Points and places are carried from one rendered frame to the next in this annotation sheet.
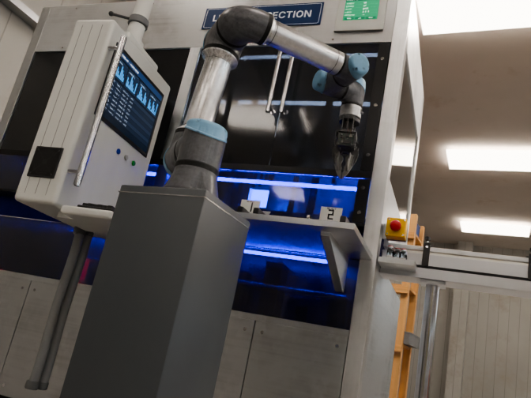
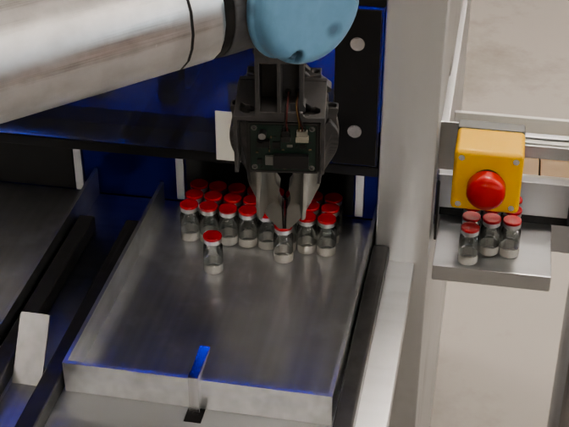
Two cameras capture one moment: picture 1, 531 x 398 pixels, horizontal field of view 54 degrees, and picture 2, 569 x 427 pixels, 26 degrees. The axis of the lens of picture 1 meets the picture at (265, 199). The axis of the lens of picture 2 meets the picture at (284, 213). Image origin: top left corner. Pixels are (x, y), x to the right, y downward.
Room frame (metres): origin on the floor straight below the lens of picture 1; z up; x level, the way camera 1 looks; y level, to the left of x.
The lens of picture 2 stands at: (0.78, -0.06, 1.66)
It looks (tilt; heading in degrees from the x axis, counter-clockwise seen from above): 32 degrees down; 348
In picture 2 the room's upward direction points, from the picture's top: straight up
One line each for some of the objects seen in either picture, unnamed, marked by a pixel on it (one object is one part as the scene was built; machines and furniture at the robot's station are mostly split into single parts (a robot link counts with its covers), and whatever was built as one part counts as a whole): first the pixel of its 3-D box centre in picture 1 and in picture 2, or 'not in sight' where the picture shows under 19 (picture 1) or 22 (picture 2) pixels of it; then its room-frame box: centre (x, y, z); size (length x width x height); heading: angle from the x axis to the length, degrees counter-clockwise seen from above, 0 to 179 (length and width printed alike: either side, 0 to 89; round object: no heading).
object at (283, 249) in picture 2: not in sight; (283, 241); (1.89, -0.28, 0.90); 0.02 x 0.02 x 0.05
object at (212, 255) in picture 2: not in sight; (212, 253); (1.89, -0.20, 0.90); 0.02 x 0.02 x 0.04
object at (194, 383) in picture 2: not in sight; (195, 395); (1.66, -0.15, 0.90); 0.01 x 0.01 x 0.05; 68
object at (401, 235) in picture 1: (397, 229); (488, 167); (1.86, -0.50, 0.99); 0.08 x 0.07 x 0.07; 158
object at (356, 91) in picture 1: (352, 93); not in sight; (1.63, -0.23, 1.39); 0.09 x 0.08 x 0.11; 113
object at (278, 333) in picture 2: not in sight; (235, 289); (1.83, -0.22, 0.90); 0.34 x 0.26 x 0.04; 157
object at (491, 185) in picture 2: (395, 226); (486, 188); (1.82, -0.48, 0.99); 0.04 x 0.04 x 0.04; 68
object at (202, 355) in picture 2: not in sight; (200, 361); (1.69, -0.16, 0.92); 0.04 x 0.01 x 0.01; 158
